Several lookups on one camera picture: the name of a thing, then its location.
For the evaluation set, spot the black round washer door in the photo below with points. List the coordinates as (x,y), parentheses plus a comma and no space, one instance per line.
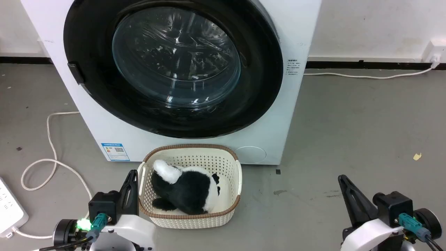
(90,52)

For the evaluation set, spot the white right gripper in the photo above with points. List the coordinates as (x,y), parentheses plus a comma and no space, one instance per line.
(373,235)

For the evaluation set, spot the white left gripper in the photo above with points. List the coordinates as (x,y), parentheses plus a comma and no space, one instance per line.
(132,228)

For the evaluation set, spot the white power strip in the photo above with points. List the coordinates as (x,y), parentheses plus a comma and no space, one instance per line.
(9,209)

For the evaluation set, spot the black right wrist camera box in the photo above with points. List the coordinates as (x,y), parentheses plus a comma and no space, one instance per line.
(393,207)

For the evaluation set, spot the small yellow paper scrap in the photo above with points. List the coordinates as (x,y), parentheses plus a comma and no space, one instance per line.
(417,156)

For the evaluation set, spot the black and white panda plush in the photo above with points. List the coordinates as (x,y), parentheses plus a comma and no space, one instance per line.
(188,190)

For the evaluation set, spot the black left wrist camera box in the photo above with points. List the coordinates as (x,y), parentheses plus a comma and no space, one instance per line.
(104,205)

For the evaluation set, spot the white front-load washing machine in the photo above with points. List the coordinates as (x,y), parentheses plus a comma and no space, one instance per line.
(195,150)

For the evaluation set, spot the blue energy label sticker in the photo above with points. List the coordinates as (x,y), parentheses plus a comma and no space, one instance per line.
(115,152)

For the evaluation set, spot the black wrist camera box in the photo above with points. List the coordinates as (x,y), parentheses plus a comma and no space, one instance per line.
(104,205)
(393,207)

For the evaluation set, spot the white wall socket with plug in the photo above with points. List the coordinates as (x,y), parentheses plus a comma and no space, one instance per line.
(435,52)

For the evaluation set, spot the small printed warning label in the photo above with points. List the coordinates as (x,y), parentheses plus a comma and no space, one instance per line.
(292,67)

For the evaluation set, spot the cream plastic laundry basket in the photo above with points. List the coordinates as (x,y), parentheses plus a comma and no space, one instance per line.
(228,174)

